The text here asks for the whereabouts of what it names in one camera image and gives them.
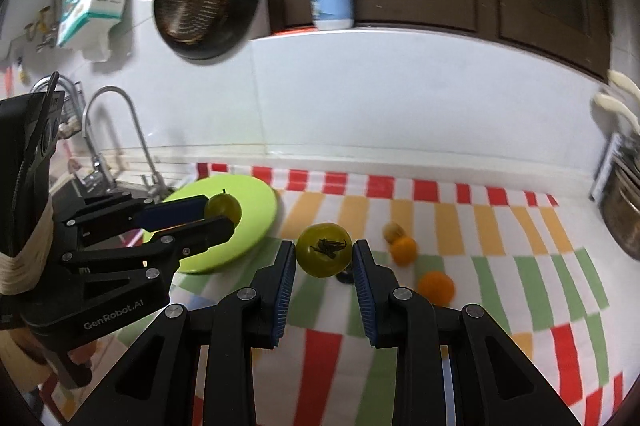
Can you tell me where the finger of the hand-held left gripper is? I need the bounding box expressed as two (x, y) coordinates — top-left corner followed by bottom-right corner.
(61, 194), (211, 247)
(59, 216), (236, 291)

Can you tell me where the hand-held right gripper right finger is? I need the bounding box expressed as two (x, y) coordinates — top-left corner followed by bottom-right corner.
(351, 240), (583, 426)

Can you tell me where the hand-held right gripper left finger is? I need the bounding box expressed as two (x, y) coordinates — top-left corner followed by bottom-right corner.
(70, 240), (297, 426)

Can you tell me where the green tomato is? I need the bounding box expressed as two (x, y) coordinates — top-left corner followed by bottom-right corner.
(204, 191), (243, 231)
(296, 222), (352, 278)

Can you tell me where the lime green plate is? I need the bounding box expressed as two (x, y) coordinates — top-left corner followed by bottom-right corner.
(142, 174), (278, 275)

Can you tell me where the large orange tangerine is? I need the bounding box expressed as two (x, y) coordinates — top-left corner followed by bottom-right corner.
(417, 271), (456, 305)

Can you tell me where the person's left hand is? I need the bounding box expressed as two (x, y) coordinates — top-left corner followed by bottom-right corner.
(0, 323), (66, 388)

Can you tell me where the thin gooseneck faucet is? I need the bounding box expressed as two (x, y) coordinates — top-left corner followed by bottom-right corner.
(82, 86), (168, 201)

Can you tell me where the steel sink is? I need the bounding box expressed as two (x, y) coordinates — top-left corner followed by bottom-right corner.
(50, 171), (151, 209)

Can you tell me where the large chrome faucet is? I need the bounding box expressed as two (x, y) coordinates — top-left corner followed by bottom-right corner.
(30, 76), (118, 194)

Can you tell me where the white tissue sheet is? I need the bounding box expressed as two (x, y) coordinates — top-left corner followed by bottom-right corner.
(85, 20), (126, 64)

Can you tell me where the striped checkered tablecloth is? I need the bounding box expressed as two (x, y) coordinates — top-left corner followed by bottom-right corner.
(45, 162), (626, 426)

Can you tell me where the steel pot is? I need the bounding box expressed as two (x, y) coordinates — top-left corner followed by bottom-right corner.
(599, 156), (640, 263)

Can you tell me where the black wire basket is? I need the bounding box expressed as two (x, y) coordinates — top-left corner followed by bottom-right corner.
(55, 80), (83, 141)

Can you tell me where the cream handled knife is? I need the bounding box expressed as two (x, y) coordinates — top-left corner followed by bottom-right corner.
(606, 70), (640, 97)
(592, 93), (640, 131)

